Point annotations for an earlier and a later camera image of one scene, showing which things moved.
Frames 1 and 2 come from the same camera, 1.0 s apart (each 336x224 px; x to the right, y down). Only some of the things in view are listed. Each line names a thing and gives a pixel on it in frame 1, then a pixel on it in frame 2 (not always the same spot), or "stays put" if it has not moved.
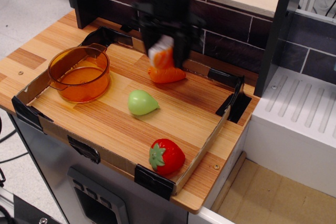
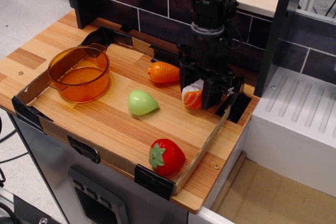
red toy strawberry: (166, 157) stays put
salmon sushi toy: (160, 54) to (192, 94)
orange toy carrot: (161, 74) stays put
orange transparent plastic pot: (81, 74) stays put
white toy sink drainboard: (295, 131) stays put
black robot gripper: (169, 3) to (202, 59)
